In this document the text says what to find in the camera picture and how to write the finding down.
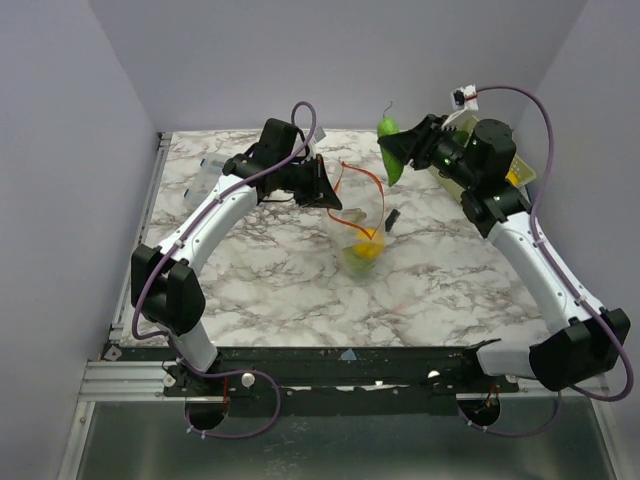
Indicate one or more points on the aluminium frame rail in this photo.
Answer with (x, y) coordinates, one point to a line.
(141, 380)

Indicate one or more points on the white toy mushroom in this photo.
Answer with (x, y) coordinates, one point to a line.
(354, 215)

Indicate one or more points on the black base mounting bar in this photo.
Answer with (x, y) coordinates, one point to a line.
(383, 361)

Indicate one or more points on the black pin header strip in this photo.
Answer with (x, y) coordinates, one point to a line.
(391, 220)

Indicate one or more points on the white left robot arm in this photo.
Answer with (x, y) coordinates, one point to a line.
(165, 286)

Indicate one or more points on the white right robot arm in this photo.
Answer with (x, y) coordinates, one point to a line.
(584, 335)

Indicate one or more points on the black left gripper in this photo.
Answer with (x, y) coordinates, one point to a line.
(317, 193)

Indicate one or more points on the clear plastic box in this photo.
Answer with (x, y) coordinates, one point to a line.
(204, 181)

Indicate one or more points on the yellow toy lemon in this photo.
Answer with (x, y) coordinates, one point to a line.
(513, 178)

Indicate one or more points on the yellow toy pear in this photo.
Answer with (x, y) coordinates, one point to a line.
(369, 244)

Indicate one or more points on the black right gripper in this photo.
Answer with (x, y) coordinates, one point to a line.
(426, 144)

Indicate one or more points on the clear zip bag orange zipper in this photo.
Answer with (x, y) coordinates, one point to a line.
(356, 187)

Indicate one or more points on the green toy cabbage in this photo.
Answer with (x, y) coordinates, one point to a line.
(357, 265)

